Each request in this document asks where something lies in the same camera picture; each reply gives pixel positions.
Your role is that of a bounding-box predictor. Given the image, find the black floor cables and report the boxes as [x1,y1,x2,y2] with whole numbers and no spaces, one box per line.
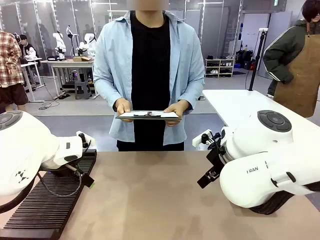
[37,93,66,111]

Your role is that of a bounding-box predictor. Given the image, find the black slotted PCB rack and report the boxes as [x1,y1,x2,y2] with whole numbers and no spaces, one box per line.
[0,148,98,240]

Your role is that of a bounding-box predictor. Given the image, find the person in brown apron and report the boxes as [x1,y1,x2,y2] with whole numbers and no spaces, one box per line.
[262,0,320,119]

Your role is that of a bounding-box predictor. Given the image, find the person's left forearm blue sleeve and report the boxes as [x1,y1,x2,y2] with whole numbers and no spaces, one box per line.
[178,77,206,115]

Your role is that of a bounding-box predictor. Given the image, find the person's right hand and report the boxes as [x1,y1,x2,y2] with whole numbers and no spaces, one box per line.
[115,97,135,123]

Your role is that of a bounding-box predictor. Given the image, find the left gripper thin black cable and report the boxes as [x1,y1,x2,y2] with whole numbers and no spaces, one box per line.
[37,163,85,198]

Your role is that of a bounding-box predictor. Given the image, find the person's right forearm blue sleeve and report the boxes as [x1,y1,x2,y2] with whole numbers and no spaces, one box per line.
[92,74,127,112]

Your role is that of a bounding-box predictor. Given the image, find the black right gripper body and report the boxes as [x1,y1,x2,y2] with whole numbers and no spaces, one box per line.
[205,146,227,174]

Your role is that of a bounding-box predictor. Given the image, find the person's left hand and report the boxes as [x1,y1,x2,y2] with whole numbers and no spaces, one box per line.
[163,100,188,128]

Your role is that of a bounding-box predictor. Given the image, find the gripper thin black cable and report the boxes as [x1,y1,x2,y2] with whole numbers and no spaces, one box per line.
[37,163,85,198]
[208,129,227,157]

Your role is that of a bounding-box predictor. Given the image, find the person in light blue shirt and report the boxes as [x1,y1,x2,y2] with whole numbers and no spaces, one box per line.
[92,9,206,152]

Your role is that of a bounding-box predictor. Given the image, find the small white background desk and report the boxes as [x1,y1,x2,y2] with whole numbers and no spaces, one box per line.
[20,57,46,103]

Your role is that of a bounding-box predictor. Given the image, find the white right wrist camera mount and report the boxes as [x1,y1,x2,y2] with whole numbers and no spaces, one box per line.
[192,129,214,151]

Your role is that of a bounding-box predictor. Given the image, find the white paper sheet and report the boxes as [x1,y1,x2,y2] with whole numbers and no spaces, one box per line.
[118,111,179,119]

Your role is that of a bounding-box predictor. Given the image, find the figure in plaid shirt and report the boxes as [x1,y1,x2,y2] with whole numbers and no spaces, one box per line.
[0,29,30,115]

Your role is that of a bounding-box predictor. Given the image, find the black clipboard clip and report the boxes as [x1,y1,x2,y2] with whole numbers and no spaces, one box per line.
[133,112,162,119]

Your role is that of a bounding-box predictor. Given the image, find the seated person in dark jacket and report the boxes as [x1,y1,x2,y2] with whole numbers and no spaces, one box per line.
[17,34,38,60]

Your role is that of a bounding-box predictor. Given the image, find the black tripod pole white head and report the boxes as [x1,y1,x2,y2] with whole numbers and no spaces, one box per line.
[248,27,269,92]

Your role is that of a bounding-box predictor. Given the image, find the white background workbench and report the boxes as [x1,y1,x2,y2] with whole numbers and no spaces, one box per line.
[39,59,99,99]

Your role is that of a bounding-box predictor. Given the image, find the black bags pile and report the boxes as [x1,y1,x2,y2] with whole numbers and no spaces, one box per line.
[235,49,255,71]

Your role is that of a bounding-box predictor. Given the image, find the grey clipboard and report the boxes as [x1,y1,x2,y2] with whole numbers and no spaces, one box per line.
[114,110,182,122]

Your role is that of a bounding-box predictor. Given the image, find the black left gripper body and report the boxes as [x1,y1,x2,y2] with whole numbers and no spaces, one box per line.
[41,161,84,178]

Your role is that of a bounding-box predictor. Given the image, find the black step stool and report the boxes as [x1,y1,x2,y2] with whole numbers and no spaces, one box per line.
[74,80,91,101]

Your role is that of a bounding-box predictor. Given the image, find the wooden shoe shelf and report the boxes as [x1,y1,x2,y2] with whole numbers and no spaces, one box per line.
[204,57,236,79]

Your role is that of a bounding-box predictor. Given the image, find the right gripper thin black cable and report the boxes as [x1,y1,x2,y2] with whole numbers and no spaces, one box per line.
[208,129,227,157]

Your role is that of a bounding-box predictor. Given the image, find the flat cardboard box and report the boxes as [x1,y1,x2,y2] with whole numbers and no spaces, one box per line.
[72,56,94,63]

